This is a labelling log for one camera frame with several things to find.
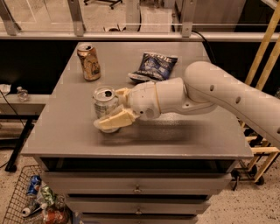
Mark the blue pepsi can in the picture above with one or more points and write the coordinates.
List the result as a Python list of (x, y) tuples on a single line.
[(34, 185)]

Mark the grey drawer cabinet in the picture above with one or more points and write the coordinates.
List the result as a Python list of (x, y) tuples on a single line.
[(162, 171)]

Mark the metal window rail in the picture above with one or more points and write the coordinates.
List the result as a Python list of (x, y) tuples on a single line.
[(138, 36)]

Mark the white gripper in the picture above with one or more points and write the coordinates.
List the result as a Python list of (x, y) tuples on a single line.
[(143, 97)]

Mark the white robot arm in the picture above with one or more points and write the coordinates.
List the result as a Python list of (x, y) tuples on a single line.
[(203, 87)]

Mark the blue chip bag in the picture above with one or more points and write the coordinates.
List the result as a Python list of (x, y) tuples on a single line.
[(154, 67)]

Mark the wire basket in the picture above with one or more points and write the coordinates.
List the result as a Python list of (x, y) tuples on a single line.
[(19, 199)]

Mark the silver can in basket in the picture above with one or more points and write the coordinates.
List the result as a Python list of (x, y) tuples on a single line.
[(32, 209)]

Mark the silver green 7up can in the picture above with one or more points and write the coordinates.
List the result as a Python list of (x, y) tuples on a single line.
[(105, 101)]

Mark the small glass jar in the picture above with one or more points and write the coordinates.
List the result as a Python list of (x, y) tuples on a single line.
[(22, 94)]

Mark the green crushed can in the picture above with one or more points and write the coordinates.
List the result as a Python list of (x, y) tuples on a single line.
[(48, 195)]

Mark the red soda can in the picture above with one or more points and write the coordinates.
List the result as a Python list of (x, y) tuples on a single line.
[(54, 216)]

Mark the crushed brown soda can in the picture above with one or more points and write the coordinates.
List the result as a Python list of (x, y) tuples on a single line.
[(89, 62)]

